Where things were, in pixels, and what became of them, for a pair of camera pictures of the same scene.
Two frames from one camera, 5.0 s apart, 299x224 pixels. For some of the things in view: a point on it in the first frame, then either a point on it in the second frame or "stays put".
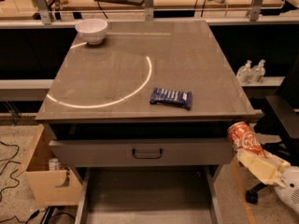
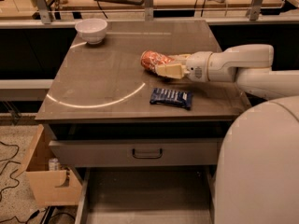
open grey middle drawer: [149, 195] stays put
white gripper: [290, 186] to [197, 65]
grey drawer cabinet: [140, 109] stays put
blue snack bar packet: [168, 96] stays put
